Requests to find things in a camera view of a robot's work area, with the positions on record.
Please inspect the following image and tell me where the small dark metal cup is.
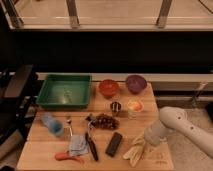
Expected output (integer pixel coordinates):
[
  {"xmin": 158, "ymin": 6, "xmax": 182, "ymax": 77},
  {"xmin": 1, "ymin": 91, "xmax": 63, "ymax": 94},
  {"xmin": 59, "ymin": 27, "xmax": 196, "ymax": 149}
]
[{"xmin": 110, "ymin": 101, "xmax": 121, "ymax": 116}]

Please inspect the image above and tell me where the black rectangular block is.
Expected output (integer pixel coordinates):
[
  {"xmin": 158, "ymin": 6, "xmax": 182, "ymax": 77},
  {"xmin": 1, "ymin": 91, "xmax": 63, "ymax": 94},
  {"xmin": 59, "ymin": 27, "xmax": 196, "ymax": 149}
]
[{"xmin": 105, "ymin": 132, "xmax": 123, "ymax": 157}]

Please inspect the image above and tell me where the black chair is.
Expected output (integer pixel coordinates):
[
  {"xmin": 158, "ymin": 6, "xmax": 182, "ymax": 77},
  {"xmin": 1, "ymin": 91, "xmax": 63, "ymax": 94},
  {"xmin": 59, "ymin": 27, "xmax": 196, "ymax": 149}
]
[{"xmin": 0, "ymin": 65, "xmax": 38, "ymax": 146}]

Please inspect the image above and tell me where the green plastic tray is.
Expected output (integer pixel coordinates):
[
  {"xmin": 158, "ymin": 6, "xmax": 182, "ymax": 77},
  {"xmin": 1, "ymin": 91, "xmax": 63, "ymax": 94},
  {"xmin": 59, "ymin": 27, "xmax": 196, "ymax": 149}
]
[{"xmin": 36, "ymin": 74, "xmax": 92, "ymax": 109}]

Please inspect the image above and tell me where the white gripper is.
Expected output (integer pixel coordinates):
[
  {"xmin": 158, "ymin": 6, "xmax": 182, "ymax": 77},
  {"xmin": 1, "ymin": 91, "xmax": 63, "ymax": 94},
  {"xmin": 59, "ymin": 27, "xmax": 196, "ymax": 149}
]
[{"xmin": 132, "ymin": 120, "xmax": 169, "ymax": 159}]

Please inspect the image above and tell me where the yellow banana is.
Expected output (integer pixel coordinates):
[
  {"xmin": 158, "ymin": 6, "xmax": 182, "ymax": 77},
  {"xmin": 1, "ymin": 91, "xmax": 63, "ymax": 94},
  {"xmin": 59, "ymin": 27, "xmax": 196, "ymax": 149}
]
[{"xmin": 123, "ymin": 140, "xmax": 146, "ymax": 167}]

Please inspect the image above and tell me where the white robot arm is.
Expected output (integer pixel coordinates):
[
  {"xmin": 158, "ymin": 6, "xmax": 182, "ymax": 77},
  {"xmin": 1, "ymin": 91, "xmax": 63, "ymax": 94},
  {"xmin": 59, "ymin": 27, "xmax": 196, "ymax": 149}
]
[{"xmin": 133, "ymin": 106, "xmax": 213, "ymax": 159}]

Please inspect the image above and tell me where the black handled knife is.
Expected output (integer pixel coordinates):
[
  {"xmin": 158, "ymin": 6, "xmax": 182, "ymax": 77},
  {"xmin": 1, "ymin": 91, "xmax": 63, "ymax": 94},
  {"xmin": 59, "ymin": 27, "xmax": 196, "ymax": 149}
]
[{"xmin": 85, "ymin": 132, "xmax": 99, "ymax": 161}]

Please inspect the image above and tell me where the clear cup with orange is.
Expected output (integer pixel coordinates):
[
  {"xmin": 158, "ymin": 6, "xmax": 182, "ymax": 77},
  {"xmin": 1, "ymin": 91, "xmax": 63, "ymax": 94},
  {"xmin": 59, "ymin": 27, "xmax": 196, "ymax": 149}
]
[{"xmin": 127, "ymin": 100, "xmax": 144, "ymax": 119}]

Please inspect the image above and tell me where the orange carrot peeler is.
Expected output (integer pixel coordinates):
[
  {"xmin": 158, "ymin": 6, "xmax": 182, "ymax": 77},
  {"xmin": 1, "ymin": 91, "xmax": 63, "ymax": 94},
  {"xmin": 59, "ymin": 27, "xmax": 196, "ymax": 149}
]
[{"xmin": 55, "ymin": 152, "xmax": 82, "ymax": 163}]

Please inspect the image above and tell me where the grey blue cloth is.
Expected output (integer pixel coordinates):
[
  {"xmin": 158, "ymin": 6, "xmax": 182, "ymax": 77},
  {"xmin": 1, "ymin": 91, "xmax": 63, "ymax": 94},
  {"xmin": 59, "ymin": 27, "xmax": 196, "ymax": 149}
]
[{"xmin": 69, "ymin": 134, "xmax": 88, "ymax": 156}]

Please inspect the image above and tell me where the purple bowl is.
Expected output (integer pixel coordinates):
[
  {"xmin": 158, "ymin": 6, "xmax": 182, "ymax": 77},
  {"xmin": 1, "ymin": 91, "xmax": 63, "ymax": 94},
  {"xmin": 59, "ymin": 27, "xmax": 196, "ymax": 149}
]
[{"xmin": 125, "ymin": 75, "xmax": 147, "ymax": 94}]

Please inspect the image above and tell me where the blue plastic cup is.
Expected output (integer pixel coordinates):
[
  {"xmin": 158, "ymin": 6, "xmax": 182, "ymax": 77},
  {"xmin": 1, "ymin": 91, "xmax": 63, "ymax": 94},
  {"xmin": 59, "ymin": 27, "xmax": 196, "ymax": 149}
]
[{"xmin": 41, "ymin": 112, "xmax": 64, "ymax": 136}]

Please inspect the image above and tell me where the red bowl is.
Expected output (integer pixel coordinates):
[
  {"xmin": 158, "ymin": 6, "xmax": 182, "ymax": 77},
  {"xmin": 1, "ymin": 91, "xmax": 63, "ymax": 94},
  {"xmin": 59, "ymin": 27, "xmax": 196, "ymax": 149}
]
[{"xmin": 99, "ymin": 79, "xmax": 119, "ymax": 98}]

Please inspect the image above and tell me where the bunch of red grapes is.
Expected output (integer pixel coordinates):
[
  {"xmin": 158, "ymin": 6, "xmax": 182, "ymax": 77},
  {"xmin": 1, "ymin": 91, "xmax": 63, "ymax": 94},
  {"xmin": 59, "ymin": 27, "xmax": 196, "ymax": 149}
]
[{"xmin": 93, "ymin": 114, "xmax": 119, "ymax": 130}]

